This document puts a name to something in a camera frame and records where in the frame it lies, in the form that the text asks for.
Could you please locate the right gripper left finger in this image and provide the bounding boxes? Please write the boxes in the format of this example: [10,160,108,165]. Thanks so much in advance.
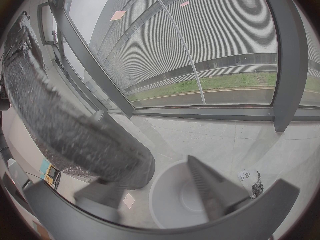
[74,176,127,226]

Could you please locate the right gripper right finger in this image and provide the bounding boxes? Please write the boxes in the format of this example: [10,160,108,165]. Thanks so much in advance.
[187,155,251,222]

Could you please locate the clear printed wrapper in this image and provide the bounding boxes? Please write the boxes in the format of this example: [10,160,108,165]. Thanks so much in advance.
[237,170,258,184]

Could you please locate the black plastic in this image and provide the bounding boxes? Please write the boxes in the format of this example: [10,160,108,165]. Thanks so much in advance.
[251,171,265,199]

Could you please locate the black plastic bag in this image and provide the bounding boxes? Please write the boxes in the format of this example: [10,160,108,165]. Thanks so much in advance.
[1,10,153,184]

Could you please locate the white trash bin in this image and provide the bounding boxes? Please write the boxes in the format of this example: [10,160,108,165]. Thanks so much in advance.
[148,159,210,230]

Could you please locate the dark grey round chair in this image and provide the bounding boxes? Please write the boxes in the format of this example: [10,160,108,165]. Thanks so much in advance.
[90,110,156,191]

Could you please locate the window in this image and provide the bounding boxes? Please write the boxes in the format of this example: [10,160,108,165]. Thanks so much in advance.
[37,0,320,133]

